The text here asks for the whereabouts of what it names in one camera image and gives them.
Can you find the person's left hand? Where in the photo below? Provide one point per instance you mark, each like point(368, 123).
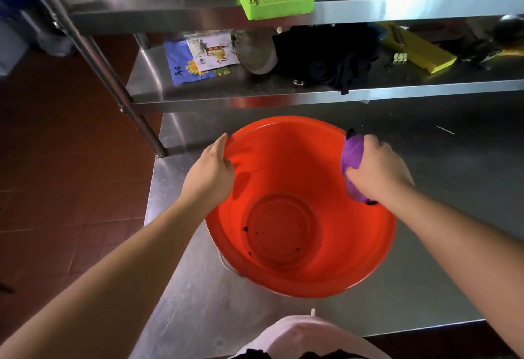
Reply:
point(206, 178)

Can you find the person's right hand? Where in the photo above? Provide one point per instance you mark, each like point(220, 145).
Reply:
point(382, 172)

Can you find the person's right thumb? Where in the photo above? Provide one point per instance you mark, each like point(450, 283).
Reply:
point(354, 174)

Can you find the person's left thumb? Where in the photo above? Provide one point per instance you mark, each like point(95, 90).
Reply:
point(229, 165)

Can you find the purple cleaning cloth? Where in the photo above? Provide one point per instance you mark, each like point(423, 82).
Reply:
point(353, 158)

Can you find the orange plastic bucket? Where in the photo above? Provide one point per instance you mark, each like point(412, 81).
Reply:
point(294, 215)

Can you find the person's left forearm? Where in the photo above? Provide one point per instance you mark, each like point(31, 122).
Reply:
point(110, 277)

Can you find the person's right forearm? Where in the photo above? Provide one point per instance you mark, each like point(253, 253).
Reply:
point(462, 248)

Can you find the stainless steel shelf rack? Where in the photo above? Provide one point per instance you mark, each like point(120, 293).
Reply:
point(254, 95)

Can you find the thin white stick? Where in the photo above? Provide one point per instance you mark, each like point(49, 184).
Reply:
point(445, 130)

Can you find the blue printed packet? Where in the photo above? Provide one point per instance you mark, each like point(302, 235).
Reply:
point(180, 68)

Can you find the white printed packet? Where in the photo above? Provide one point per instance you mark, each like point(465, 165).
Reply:
point(211, 52)

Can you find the grey metal bowl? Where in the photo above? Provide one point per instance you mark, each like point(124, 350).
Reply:
point(256, 52)

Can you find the black cloth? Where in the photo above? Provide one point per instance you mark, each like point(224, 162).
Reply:
point(327, 56)

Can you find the yellow plastic slicer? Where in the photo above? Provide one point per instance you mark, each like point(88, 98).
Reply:
point(421, 50)

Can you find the black metal tongs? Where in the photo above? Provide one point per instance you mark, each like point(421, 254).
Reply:
point(479, 56)

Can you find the person's pink apron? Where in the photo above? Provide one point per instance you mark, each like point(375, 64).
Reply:
point(307, 340)

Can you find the black round ladle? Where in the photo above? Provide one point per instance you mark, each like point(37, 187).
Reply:
point(509, 29)

